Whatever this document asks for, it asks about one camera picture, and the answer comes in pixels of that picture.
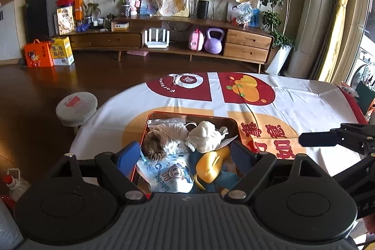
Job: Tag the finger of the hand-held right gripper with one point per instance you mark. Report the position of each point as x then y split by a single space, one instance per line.
319 138

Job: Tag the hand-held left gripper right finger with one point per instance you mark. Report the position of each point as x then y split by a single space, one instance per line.
241 156

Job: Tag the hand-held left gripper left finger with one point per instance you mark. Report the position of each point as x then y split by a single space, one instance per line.
127 159

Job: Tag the white paper leaflet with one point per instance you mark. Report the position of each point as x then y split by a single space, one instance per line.
231 141

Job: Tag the brown scrunchie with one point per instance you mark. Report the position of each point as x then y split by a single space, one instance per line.
152 150

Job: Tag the yellow rubber toy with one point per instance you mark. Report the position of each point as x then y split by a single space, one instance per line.
209 165

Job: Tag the white gauze cloth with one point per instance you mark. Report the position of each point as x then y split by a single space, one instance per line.
205 135

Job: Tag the printed blue face mask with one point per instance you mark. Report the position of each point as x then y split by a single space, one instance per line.
172 176

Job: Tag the white knitted cloth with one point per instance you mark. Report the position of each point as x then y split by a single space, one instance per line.
172 135

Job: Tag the clear plastic bag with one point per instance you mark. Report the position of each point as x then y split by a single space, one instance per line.
164 122

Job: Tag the red tin box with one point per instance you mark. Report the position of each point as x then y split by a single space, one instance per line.
205 117

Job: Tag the green pen container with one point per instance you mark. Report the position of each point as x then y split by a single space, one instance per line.
366 94

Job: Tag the grey round stool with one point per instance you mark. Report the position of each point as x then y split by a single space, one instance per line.
76 106

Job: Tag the white planter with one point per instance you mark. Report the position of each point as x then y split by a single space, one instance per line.
279 61

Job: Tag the wooden TV stand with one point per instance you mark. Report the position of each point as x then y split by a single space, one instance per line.
249 46

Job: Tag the plastic bottle with red cap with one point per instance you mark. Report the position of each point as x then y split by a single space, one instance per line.
17 188

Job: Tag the purple kettlebell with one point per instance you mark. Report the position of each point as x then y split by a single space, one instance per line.
214 43

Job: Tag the white standing air conditioner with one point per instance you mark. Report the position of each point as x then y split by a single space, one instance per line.
310 18

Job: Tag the white router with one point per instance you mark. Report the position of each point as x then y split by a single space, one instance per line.
156 42

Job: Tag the yellow curtain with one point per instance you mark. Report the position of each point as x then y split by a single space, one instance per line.
342 18

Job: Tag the pink toy case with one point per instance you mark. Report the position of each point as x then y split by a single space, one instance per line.
196 40

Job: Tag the yellow milk carton box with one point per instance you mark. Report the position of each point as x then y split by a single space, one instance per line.
62 52

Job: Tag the small yellow box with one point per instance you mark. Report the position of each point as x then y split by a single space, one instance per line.
120 26

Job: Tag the blue packet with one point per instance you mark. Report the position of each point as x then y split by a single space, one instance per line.
255 18

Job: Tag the orange gift bag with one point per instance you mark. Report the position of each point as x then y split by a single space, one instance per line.
78 9
38 55

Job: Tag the plastic bag of snacks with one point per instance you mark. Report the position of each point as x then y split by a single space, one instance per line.
241 14

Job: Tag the white and yellow gift bag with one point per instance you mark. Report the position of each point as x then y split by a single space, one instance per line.
65 21

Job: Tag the black cylinder speaker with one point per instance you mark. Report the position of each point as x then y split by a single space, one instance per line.
202 9

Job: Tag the fan-shaped ornament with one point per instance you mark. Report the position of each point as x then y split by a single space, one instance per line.
219 5

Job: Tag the small potted plant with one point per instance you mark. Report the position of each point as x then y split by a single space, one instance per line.
89 8

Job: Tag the picture book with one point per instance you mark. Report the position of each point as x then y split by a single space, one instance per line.
147 4

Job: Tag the black cabinet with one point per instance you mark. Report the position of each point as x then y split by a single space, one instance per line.
41 18

